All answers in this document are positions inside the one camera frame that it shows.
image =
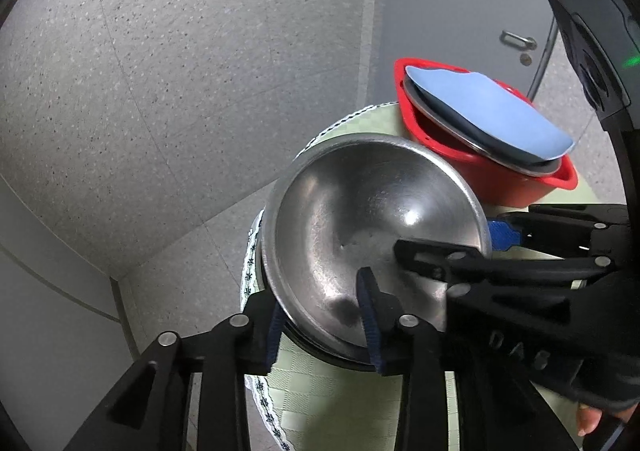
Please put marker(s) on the steel plate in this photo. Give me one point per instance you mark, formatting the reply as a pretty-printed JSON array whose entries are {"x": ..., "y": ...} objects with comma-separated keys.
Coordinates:
[{"x": 476, "y": 139}]

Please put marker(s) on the metal door handle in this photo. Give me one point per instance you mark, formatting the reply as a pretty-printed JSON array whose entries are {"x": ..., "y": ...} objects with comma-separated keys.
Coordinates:
[{"x": 518, "y": 42}]

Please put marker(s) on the large steel bowl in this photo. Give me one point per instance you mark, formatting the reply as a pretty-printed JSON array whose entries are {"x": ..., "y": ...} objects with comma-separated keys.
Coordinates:
[{"x": 342, "y": 205}]

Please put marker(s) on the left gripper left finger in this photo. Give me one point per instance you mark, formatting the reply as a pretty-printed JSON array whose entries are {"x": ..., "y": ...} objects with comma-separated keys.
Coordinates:
[{"x": 274, "y": 335}]

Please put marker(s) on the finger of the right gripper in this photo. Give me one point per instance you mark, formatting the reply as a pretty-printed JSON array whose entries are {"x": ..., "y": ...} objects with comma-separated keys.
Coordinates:
[
  {"x": 439, "y": 261},
  {"x": 503, "y": 236}
]

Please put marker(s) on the red plastic basin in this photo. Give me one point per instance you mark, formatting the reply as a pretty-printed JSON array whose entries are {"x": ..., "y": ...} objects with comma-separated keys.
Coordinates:
[{"x": 492, "y": 183}]

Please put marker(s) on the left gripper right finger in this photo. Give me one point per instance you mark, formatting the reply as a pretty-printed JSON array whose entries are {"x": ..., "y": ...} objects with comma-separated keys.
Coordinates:
[{"x": 379, "y": 314}]

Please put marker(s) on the person's right hand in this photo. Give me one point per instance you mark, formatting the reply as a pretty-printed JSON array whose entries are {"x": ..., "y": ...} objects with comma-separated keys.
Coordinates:
[{"x": 588, "y": 418}]

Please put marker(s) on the grey door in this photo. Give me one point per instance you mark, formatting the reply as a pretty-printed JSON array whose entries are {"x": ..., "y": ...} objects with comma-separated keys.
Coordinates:
[{"x": 463, "y": 33}]

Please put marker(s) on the blue plate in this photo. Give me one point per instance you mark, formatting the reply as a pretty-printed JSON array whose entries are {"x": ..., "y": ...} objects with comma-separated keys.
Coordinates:
[{"x": 491, "y": 114}]

